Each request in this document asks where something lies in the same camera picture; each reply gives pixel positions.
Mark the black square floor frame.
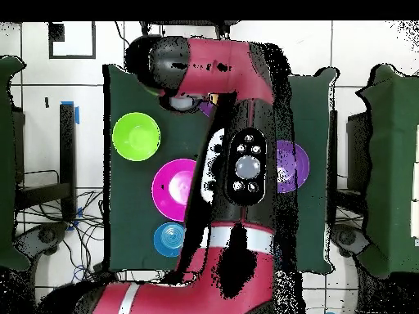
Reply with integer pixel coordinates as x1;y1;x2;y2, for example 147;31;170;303
47;21;97;60

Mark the large pink plastic bowl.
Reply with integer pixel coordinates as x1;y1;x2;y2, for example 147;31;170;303
151;158;198;222

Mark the green cloth covered side table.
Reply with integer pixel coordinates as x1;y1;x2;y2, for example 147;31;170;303
356;63;419;279
0;55;30;272

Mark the thin black cable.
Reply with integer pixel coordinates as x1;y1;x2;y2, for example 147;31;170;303
114;20;132;47

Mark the black power brick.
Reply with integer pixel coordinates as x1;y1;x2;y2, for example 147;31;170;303
92;262;117;283

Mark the green plastic bowl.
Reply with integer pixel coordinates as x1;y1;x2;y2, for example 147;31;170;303
111;111;162;162

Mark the grey pedestal foot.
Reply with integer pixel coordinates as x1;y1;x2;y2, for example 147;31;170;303
14;222;70;262
330;223;371;259

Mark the tangled cable bundle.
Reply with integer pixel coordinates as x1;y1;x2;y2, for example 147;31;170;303
16;187;109;285

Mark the black metal post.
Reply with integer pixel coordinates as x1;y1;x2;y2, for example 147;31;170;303
327;110;339;227

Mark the purple plastic bowl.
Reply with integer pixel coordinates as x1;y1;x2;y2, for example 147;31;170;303
198;101;216;118
275;139;311;195

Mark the blue tape strip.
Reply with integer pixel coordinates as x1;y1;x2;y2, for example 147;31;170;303
61;100;80;125

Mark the stand with metal legs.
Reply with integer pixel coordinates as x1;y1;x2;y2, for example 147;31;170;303
138;20;241;38

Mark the light blue plastic bowl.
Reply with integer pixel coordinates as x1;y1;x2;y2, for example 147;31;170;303
152;222;187;258

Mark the dark green tablecloth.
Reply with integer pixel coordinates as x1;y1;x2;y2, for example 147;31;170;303
102;63;338;274

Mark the black metal frame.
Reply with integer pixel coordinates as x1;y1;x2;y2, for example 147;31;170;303
14;102;78;223

